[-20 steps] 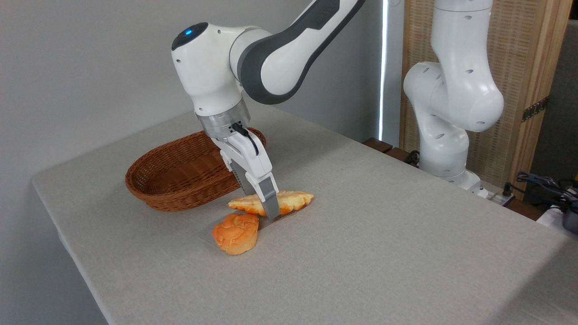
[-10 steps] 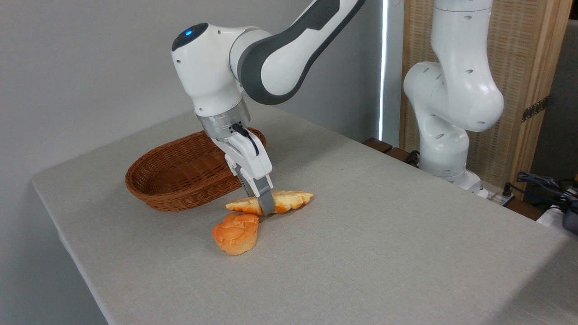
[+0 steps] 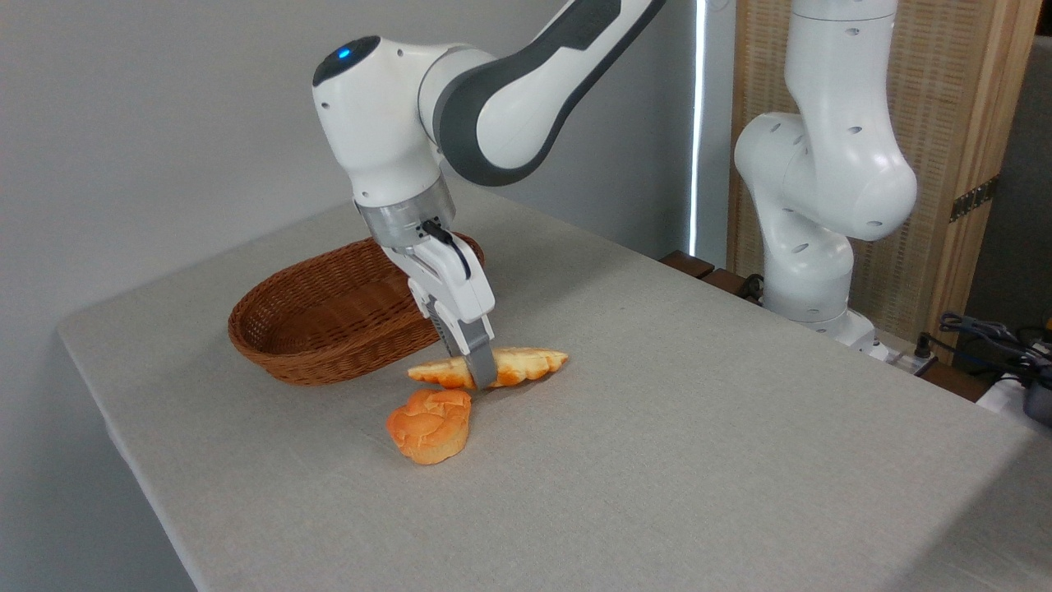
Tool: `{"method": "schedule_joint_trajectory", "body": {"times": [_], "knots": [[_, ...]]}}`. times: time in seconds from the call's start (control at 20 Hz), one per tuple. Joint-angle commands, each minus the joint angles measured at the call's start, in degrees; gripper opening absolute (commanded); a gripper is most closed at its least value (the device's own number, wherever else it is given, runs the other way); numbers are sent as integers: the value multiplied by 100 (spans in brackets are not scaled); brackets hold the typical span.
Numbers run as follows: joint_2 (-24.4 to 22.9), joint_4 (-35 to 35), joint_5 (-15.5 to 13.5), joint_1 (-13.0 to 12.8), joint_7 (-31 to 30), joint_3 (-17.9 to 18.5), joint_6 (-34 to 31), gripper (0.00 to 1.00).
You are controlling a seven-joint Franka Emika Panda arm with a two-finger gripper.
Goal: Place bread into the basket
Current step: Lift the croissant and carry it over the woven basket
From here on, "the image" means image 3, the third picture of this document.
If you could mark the leaf-shaped golden bread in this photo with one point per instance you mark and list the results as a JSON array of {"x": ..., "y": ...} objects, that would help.
[{"x": 526, "y": 363}]

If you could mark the grey tablecloth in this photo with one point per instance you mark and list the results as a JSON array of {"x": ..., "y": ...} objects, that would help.
[{"x": 657, "y": 460}]

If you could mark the woven wooden folding screen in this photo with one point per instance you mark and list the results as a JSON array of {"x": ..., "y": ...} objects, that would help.
[{"x": 945, "y": 82}]

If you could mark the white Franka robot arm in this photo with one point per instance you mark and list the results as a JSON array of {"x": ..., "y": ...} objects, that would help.
[{"x": 822, "y": 164}]

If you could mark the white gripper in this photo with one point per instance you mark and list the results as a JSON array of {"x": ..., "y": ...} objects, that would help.
[{"x": 452, "y": 284}]

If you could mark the round orange bread bun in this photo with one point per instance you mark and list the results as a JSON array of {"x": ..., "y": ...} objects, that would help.
[{"x": 427, "y": 427}]

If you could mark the grey round device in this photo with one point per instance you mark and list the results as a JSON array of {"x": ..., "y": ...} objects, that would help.
[{"x": 1039, "y": 403}]

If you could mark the metal screen hinge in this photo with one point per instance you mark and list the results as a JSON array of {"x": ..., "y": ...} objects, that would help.
[{"x": 974, "y": 199}]

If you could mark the white power strip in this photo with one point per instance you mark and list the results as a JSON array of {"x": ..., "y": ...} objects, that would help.
[{"x": 904, "y": 358}]

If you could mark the brown wicker basket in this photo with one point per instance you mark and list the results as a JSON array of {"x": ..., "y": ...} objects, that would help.
[{"x": 279, "y": 329}]

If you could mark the dark brown wooden slat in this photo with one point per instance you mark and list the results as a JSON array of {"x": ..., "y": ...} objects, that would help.
[
  {"x": 687, "y": 264},
  {"x": 727, "y": 284}
]

